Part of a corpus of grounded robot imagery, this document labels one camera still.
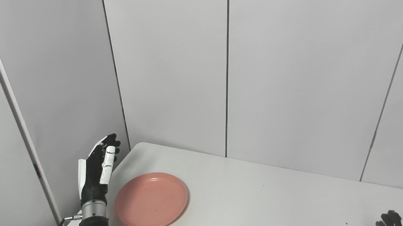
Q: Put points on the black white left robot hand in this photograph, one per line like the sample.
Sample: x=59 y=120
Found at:
x=90 y=177

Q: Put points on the pink round plate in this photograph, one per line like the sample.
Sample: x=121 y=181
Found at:
x=151 y=201

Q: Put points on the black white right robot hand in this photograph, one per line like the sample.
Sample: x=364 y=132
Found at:
x=389 y=221

